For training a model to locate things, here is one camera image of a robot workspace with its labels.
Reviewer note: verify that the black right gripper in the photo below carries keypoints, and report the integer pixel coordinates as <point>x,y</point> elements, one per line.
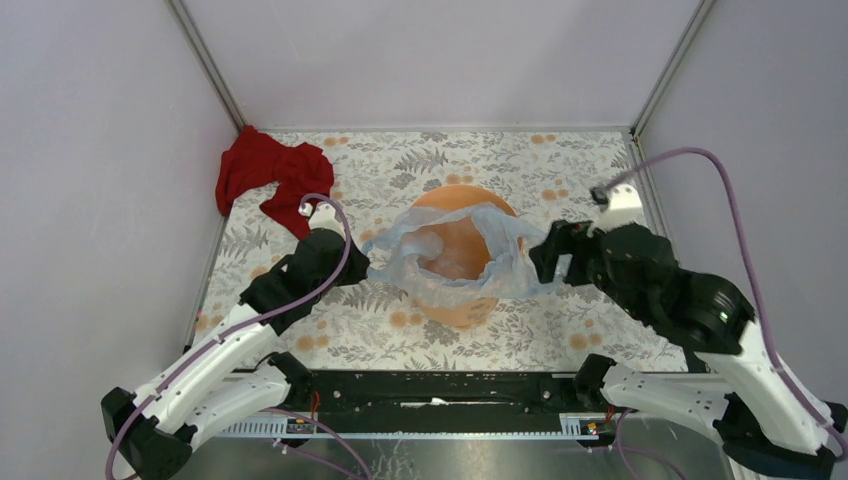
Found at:
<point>562,236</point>

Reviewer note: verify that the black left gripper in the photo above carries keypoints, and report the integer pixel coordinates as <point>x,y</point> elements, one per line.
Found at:
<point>359,263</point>

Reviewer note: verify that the orange plastic trash bin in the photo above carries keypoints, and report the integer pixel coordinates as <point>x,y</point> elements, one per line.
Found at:
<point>465,253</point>

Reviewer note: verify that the light blue trash bag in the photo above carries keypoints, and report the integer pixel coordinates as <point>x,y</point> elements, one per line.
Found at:
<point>403,248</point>

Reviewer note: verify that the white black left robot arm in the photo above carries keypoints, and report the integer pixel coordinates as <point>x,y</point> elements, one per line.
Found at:
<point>157,427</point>

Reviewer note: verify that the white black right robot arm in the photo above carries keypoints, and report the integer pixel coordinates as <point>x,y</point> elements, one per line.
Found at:
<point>758,423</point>

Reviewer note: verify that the red cloth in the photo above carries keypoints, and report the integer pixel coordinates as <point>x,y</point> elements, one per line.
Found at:
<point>255,159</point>

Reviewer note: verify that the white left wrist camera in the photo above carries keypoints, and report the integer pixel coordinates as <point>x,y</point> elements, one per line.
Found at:
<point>322,216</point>

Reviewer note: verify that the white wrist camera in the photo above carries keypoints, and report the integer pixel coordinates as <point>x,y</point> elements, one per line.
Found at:
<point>322,216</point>
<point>618,206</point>

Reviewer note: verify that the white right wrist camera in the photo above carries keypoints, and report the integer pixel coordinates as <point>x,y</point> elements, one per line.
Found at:
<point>618,206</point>

